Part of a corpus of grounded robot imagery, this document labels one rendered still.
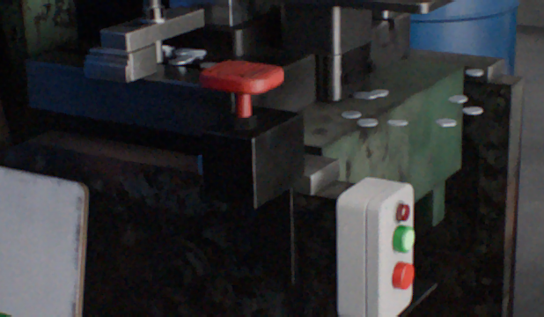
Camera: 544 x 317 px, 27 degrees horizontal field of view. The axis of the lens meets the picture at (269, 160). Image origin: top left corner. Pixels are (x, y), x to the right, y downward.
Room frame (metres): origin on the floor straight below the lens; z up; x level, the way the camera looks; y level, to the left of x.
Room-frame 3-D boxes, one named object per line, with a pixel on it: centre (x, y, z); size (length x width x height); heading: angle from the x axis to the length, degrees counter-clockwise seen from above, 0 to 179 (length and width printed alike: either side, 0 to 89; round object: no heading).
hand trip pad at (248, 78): (1.03, 0.02, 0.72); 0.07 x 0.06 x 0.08; 58
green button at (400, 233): (1.04, -0.13, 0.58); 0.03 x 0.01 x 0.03; 148
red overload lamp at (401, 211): (1.04, -0.13, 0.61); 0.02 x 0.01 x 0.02; 148
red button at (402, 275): (1.04, -0.13, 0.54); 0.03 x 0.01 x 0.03; 148
